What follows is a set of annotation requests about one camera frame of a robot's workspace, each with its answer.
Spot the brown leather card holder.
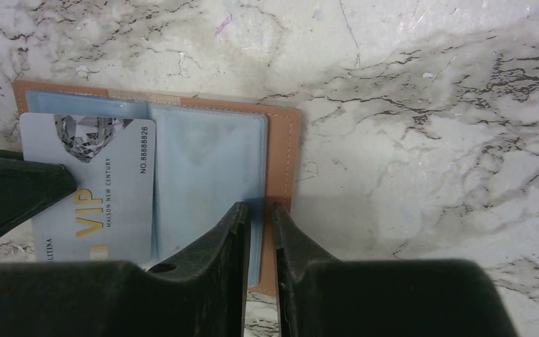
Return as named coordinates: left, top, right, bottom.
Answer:
left=13, top=80, right=302, bottom=296

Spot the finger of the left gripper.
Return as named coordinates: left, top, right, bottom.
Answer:
left=0, top=150, right=77, bottom=237

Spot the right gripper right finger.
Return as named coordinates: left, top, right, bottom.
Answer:
left=272, top=203, right=517, bottom=336

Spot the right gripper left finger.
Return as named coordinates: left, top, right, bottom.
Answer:
left=0, top=202, right=251, bottom=336

